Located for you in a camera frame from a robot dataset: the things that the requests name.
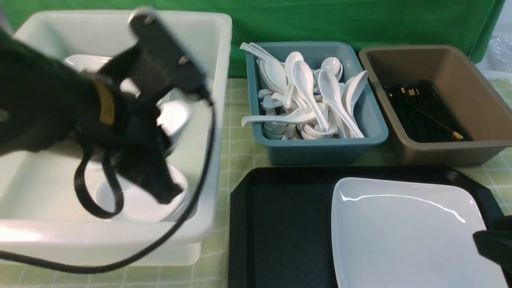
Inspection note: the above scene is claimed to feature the green checkered tablecloth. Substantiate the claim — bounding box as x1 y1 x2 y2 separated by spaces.
1 79 512 288

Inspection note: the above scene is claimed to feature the black plastic serving tray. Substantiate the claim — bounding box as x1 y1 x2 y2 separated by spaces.
227 166 504 288

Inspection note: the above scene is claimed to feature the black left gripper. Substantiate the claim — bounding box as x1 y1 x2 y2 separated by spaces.
94 44 208 205

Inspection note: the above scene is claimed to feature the clear plastic sheet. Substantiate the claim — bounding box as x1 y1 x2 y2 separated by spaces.
488 33 512 73

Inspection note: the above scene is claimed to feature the pile of white spoons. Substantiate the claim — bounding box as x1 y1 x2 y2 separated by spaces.
240 43 369 140

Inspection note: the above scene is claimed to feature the green backdrop cloth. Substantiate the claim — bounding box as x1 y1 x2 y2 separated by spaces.
1 0 505 77

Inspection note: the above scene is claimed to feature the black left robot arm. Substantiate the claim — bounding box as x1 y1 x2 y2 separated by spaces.
1 27 212 206

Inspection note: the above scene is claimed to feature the black chopsticks bundle in bin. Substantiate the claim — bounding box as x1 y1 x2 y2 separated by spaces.
384 81 473 143

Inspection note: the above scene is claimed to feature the large white square plate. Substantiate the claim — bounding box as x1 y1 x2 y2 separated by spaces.
331 177 507 288

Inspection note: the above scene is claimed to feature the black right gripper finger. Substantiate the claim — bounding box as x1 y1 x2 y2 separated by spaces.
472 215 512 273

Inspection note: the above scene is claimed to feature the stack of white small dishes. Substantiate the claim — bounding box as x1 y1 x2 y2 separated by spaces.
86 164 191 222

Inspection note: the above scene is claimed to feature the brown plastic chopstick bin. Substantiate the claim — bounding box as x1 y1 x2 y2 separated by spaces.
359 45 511 166

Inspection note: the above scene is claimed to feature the stack of white square plates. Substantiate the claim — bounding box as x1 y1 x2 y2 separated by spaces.
63 54 192 149

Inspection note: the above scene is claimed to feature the large white plastic tub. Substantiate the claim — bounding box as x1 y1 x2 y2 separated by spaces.
0 10 233 267

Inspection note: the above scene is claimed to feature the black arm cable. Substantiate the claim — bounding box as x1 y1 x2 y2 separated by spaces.
0 86 216 274

